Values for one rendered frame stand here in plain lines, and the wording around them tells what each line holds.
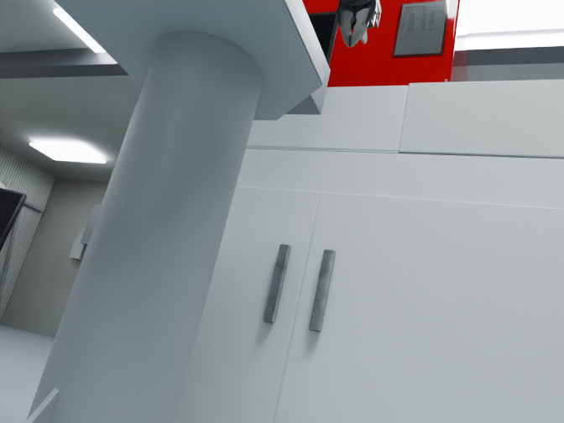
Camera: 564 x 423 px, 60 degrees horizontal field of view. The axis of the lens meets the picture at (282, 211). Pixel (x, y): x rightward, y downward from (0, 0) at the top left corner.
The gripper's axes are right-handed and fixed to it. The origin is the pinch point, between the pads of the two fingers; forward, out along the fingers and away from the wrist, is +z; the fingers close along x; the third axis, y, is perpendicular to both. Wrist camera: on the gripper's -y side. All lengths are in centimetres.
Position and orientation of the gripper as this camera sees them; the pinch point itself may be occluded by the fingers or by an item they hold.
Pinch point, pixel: (350, 39)
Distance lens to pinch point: 112.9
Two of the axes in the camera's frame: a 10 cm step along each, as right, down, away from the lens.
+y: 3.5, 3.5, 8.7
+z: -2.1, 9.3, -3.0
